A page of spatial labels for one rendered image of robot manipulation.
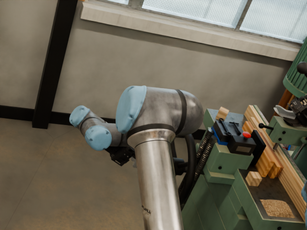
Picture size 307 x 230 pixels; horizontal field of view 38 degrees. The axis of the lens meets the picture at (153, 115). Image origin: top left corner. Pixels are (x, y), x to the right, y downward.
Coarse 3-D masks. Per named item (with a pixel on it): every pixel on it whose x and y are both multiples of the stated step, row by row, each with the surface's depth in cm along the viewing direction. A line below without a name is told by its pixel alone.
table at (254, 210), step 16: (208, 112) 181; (208, 176) 152; (224, 176) 153; (240, 176) 151; (240, 192) 149; (256, 192) 146; (272, 192) 149; (256, 208) 139; (256, 224) 138; (272, 224) 138; (288, 224) 139; (304, 224) 141
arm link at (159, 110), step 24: (144, 96) 104; (168, 96) 107; (120, 120) 107; (144, 120) 103; (168, 120) 105; (144, 144) 102; (168, 144) 104; (144, 168) 100; (168, 168) 100; (144, 192) 99; (168, 192) 98; (144, 216) 98; (168, 216) 95
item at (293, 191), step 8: (256, 120) 179; (256, 128) 175; (280, 176) 156; (288, 176) 152; (288, 184) 151; (296, 184) 150; (288, 192) 150; (296, 192) 146; (296, 200) 146; (296, 208) 145; (304, 208) 142; (304, 216) 141
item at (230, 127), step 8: (216, 120) 156; (216, 128) 155; (224, 128) 153; (232, 128) 155; (240, 128) 157; (216, 136) 153; (224, 136) 150; (232, 136) 149; (240, 136) 150; (224, 144) 152; (232, 144) 148; (240, 144) 147; (248, 144) 148; (232, 152) 149; (240, 152) 150; (248, 152) 150
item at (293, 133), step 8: (272, 120) 158; (280, 120) 156; (280, 128) 154; (288, 128) 154; (296, 128) 156; (304, 128) 157; (272, 136) 157; (280, 136) 155; (288, 136) 156; (296, 136) 157; (304, 136) 158; (288, 144) 158; (296, 144) 159
